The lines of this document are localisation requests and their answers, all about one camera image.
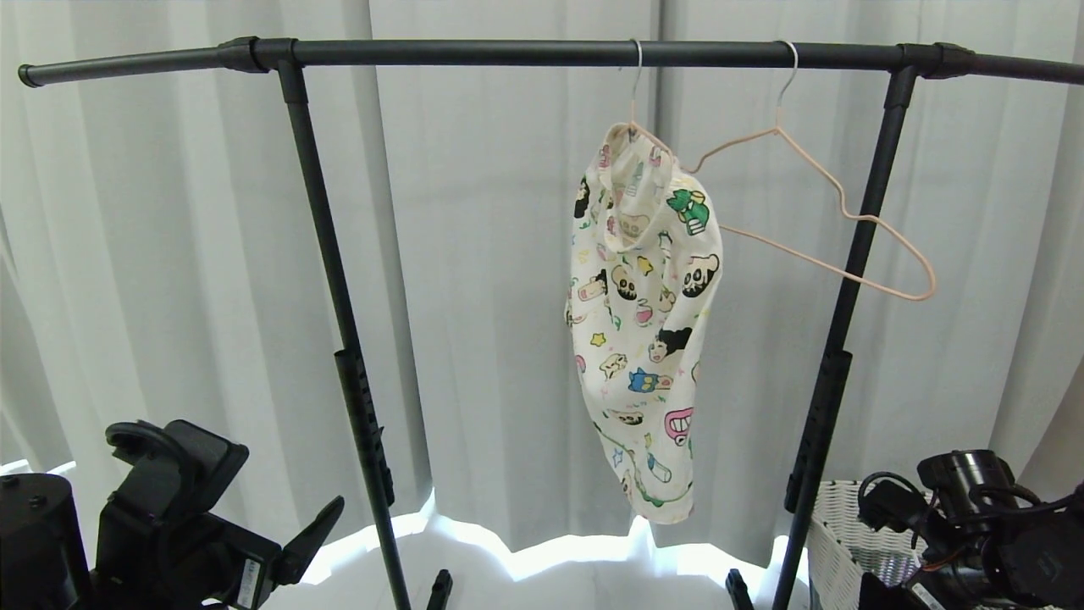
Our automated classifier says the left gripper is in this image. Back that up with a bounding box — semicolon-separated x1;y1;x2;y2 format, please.
93;495;346;610

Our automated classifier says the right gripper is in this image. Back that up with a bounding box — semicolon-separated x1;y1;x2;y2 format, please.
857;566;1010;610

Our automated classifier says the cream printed garment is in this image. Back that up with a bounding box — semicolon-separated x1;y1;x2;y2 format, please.
565;123;725;524

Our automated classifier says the pink clothes hanger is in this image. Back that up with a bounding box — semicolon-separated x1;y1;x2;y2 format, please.
627;39;678;162
682;41;938;302

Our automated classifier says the white laundry basket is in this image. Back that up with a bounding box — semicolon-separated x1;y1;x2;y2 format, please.
805;480;941;610

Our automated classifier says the black clothes rack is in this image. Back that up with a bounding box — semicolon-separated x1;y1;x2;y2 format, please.
17;36;1084;610

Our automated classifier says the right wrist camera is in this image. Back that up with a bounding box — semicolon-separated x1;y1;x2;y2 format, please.
862;485;931;533

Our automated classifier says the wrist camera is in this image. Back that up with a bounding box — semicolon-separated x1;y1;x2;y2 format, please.
97;419;251;552
862;485;931;533

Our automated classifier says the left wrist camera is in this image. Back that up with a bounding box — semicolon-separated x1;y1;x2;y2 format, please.
97;419;251;552

